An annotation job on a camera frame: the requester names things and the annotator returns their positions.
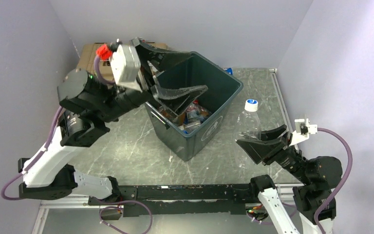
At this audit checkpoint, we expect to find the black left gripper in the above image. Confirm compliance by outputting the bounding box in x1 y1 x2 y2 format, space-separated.
99 38 211 121

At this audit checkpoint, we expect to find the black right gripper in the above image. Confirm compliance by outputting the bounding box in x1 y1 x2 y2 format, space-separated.
237 122 312 183

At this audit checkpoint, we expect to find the tall clear bottle white cap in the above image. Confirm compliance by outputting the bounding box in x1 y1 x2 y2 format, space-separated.
234 99 262 140

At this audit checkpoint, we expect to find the clear bottle blue label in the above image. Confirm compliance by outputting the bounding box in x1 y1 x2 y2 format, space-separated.
185 102 212 123

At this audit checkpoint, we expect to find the large orange bottle front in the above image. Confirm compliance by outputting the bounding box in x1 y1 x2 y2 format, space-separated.
158 107 186 126

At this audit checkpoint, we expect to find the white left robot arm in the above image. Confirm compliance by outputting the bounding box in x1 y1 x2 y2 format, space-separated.
19 38 207 205

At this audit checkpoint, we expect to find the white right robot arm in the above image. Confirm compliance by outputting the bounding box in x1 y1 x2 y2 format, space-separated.
236 119 352 234

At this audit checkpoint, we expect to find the dark green plastic bin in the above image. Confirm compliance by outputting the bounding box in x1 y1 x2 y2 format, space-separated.
145 52 243 161

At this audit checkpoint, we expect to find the blue cap bottle behind bin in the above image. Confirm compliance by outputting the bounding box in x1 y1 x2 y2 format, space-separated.
224 68 233 75

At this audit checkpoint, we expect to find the tan plastic toolbox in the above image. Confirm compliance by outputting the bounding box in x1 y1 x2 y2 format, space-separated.
76 41 171 81

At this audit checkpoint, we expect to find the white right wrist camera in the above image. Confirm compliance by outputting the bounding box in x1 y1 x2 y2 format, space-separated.
290 118 318 146

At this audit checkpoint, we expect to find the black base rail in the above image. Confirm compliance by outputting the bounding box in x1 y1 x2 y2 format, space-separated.
87 184 265 217

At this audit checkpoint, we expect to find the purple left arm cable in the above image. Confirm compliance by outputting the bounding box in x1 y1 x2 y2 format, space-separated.
0 55 117 201

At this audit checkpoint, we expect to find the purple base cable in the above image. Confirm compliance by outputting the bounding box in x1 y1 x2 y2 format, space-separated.
98 200 154 234

